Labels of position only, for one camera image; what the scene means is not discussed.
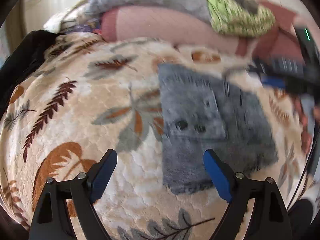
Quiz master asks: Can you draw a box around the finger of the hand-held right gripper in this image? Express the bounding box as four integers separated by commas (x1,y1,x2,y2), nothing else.
250,64,290,93

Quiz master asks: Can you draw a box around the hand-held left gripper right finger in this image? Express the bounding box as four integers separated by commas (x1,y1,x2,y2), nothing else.
203,149,292,240

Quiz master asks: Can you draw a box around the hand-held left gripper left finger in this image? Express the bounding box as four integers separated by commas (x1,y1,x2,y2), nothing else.
29,149,118,240

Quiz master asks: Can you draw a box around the cream leaf print blanket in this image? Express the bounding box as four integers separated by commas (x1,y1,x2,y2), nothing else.
0,34,316,240

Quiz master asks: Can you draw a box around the green patterned cloth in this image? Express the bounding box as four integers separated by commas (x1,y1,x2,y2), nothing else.
192,0,277,38

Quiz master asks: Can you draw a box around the dark cloth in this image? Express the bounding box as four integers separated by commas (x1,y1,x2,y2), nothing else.
0,30,58,112
287,199,315,240

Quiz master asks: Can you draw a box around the pink pillow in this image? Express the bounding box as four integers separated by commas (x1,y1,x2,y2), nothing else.
101,1,302,58

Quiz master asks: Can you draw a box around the white patterned cloth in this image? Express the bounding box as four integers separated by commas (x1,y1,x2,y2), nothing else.
42,0,103,35

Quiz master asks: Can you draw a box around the black cable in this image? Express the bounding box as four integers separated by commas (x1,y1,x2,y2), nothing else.
287,120,317,212

